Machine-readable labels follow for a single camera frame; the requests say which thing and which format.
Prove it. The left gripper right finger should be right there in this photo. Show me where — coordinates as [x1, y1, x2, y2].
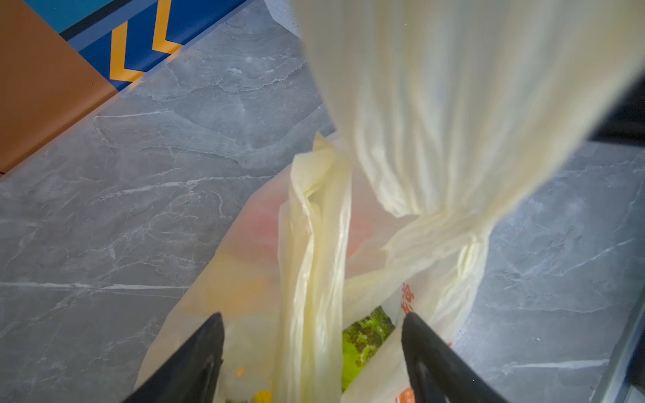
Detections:
[401, 312, 507, 403]

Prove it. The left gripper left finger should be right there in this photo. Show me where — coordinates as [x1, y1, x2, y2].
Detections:
[124, 312, 224, 403]

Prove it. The yellow translucent plastic bag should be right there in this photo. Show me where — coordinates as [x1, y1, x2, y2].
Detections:
[136, 1, 644, 402]

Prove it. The green cucumber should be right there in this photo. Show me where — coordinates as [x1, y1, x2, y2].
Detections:
[341, 307, 396, 392]

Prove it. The white plastic basket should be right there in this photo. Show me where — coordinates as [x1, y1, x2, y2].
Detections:
[265, 0, 301, 39]

